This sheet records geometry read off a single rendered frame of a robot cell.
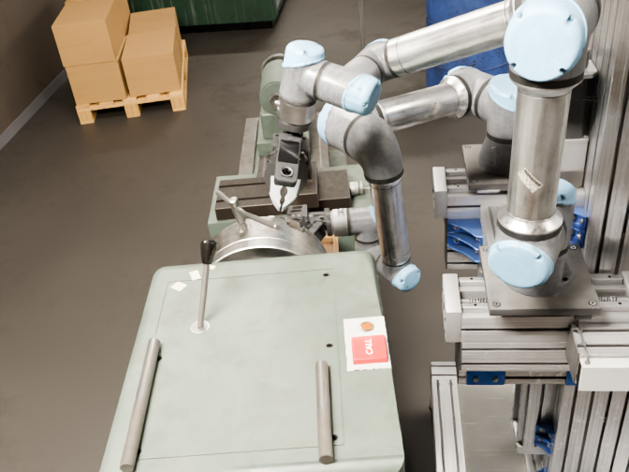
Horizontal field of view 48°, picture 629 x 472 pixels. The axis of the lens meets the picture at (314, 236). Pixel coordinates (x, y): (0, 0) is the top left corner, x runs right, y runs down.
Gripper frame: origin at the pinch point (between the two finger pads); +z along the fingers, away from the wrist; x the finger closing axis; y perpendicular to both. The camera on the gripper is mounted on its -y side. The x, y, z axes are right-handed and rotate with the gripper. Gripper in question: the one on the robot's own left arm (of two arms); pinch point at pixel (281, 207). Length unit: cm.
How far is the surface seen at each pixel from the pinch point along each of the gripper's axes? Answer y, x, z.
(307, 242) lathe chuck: 7.1, -7.8, 13.1
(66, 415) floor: 69, 69, 155
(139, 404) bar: -47, 21, 12
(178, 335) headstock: -29.0, 17.2, 12.8
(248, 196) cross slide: 67, 7, 40
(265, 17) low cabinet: 520, 10, 128
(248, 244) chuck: 1.4, 5.9, 11.8
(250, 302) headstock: -21.1, 4.4, 9.6
